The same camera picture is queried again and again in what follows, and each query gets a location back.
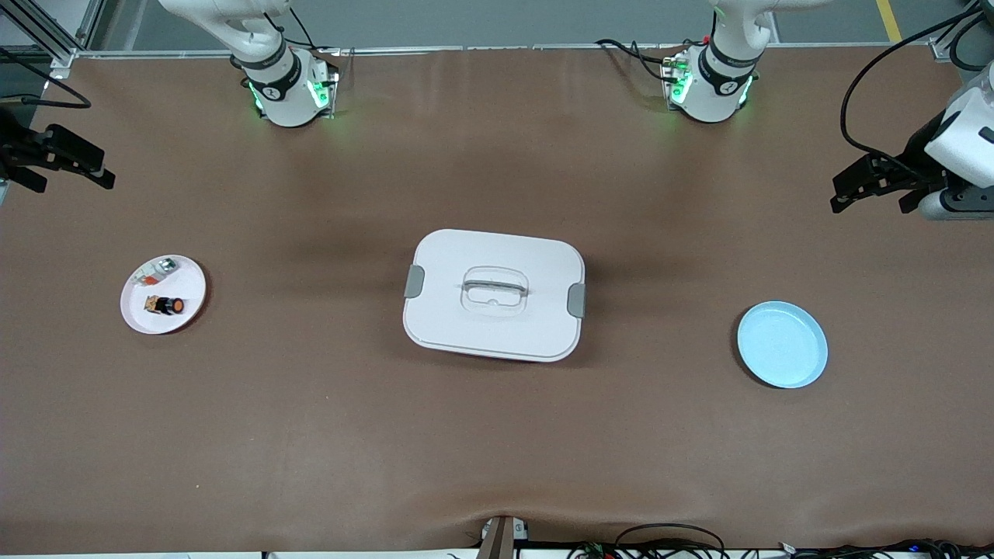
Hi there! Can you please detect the black cable bundle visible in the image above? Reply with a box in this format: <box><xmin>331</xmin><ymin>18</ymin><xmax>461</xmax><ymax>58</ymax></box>
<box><xmin>565</xmin><ymin>523</ymin><xmax>994</xmax><ymax>559</ymax></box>

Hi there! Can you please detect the light blue round plate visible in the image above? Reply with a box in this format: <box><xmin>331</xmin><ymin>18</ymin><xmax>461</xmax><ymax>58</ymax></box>
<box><xmin>736</xmin><ymin>300</ymin><xmax>829</xmax><ymax>390</ymax></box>

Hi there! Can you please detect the black arm base cable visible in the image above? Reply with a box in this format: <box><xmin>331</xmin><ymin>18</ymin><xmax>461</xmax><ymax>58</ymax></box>
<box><xmin>594</xmin><ymin>37</ymin><xmax>684</xmax><ymax>85</ymax></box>
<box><xmin>268</xmin><ymin>0</ymin><xmax>342</xmax><ymax>55</ymax></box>

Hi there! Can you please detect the silver table edge rail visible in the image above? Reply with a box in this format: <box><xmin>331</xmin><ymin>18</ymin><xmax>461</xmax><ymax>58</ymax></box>
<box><xmin>74</xmin><ymin>44</ymin><xmax>944</xmax><ymax>60</ymax></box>

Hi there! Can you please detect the aluminium frame strut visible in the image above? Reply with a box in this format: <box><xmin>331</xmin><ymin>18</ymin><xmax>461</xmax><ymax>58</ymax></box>
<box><xmin>930</xmin><ymin>35</ymin><xmax>994</xmax><ymax>71</ymax></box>
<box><xmin>0</xmin><ymin>0</ymin><xmax>106</xmax><ymax>78</ymax></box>

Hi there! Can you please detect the white lidded storage box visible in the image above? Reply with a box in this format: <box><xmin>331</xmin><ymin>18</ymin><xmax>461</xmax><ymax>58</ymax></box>
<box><xmin>402</xmin><ymin>228</ymin><xmax>587</xmax><ymax>364</ymax></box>

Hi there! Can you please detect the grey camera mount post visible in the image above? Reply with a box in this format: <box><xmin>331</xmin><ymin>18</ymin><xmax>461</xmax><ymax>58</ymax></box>
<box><xmin>475</xmin><ymin>515</ymin><xmax>530</xmax><ymax>559</ymax></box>

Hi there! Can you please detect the pale pink round plate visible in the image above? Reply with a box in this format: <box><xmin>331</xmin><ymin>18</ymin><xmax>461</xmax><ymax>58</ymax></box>
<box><xmin>120</xmin><ymin>255</ymin><xmax>208</xmax><ymax>335</ymax></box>

